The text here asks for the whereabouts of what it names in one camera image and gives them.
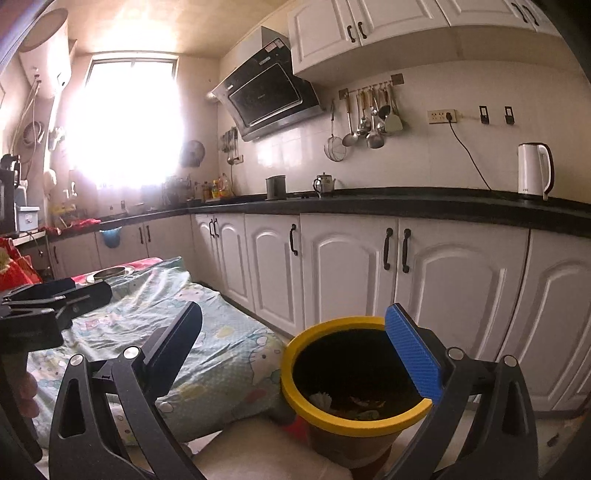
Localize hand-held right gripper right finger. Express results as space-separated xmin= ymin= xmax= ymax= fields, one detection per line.
xmin=381 ymin=302 xmax=539 ymax=480

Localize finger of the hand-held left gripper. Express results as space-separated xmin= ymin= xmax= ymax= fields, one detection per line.
xmin=9 ymin=278 xmax=77 ymax=302
xmin=55 ymin=283 xmax=112 ymax=324

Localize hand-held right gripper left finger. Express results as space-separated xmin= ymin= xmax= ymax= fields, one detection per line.
xmin=48 ymin=300 xmax=206 ymax=480

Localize yellow rimmed trash bin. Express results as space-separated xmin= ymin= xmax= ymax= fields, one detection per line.
xmin=281 ymin=316 xmax=435 ymax=467

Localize person's left hand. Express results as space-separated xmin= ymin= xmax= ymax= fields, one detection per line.
xmin=21 ymin=371 xmax=40 ymax=420

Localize red floral cloth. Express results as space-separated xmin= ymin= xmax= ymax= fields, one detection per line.
xmin=0 ymin=236 xmax=42 ymax=291

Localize cartoon printed blue blanket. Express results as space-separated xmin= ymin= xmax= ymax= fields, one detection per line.
xmin=28 ymin=257 xmax=284 ymax=446

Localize pink blanket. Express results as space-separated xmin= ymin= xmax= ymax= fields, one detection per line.
xmin=71 ymin=258 xmax=164 ymax=284

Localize white plastic box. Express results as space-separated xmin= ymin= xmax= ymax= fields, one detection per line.
xmin=16 ymin=203 xmax=40 ymax=232

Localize black appliance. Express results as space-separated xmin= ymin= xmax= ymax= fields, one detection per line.
xmin=0 ymin=154 xmax=21 ymax=234

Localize white base cabinet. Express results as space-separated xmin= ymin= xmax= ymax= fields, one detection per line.
xmin=46 ymin=212 xmax=591 ymax=411

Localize black kitchen countertop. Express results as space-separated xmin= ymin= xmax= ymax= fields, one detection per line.
xmin=46 ymin=187 xmax=591 ymax=238

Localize window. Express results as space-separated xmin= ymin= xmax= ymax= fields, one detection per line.
xmin=67 ymin=53 xmax=185 ymax=190

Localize dark metal pot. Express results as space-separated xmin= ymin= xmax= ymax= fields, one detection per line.
xmin=265 ymin=174 xmax=287 ymax=200

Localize hanging small kitchen tools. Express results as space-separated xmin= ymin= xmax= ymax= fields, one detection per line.
xmin=222 ymin=128 xmax=241 ymax=165

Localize white electric kettle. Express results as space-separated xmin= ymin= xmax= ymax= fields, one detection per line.
xmin=517 ymin=142 xmax=553 ymax=200

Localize large metal ladle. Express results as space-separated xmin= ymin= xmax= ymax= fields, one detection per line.
xmin=367 ymin=92 xmax=385 ymax=149

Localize pale green spatula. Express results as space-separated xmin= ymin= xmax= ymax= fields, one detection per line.
xmin=385 ymin=90 xmax=403 ymax=136

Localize white water heater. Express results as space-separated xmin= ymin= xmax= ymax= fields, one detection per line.
xmin=18 ymin=8 xmax=74 ymax=100

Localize black range hood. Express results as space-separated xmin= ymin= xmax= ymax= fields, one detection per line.
xmin=206 ymin=26 xmax=324 ymax=142

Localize wall fan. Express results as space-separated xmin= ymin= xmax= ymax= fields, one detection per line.
xmin=181 ymin=140 xmax=205 ymax=168

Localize black power cable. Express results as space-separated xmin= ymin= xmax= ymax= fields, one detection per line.
xmin=445 ymin=117 xmax=492 ymax=190

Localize utensil hanging rail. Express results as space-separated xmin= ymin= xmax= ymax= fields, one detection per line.
xmin=338 ymin=74 xmax=403 ymax=100

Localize white wall cabinet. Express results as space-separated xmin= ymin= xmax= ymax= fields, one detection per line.
xmin=287 ymin=0 xmax=566 ymax=88

